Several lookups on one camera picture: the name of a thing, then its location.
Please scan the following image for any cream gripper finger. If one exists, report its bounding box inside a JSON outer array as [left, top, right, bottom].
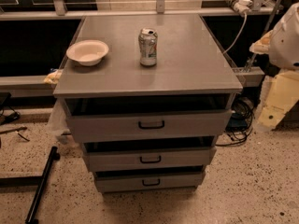
[[257, 70, 299, 131]]

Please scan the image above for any grey drawer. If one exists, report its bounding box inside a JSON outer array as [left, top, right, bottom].
[[66, 110, 232, 143], [95, 172, 205, 193], [83, 147, 216, 172]]

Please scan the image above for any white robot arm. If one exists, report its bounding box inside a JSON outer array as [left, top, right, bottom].
[[249, 3, 299, 132]]

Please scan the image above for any grey top drawer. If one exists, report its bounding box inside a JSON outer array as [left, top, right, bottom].
[[66, 110, 232, 143]]

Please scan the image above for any grey drawer cabinet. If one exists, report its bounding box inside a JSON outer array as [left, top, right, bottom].
[[54, 15, 242, 193]]

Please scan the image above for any grey bottom drawer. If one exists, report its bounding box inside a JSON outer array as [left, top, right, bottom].
[[95, 172, 205, 193]]

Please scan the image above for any white power strip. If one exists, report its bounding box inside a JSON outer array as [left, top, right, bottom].
[[224, 0, 252, 16]]

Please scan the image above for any silver soda can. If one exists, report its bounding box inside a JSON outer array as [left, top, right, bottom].
[[138, 28, 158, 66]]

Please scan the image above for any white bowl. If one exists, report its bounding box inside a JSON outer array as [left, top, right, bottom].
[[66, 40, 109, 66]]

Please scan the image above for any clear plastic bag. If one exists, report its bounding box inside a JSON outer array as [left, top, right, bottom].
[[47, 100, 69, 145]]

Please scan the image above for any yellow cloth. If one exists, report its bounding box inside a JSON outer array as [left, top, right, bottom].
[[44, 69, 63, 85]]

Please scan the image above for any black metal stand leg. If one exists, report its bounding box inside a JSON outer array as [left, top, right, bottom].
[[25, 147, 60, 224]]

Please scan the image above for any black cable bundle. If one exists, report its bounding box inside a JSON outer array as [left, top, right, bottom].
[[215, 96, 256, 147]]

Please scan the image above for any white power cable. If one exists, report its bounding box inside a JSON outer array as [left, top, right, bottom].
[[221, 12, 249, 55]]

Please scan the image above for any grey metal rail frame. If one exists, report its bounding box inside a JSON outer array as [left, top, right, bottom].
[[0, 0, 291, 99]]

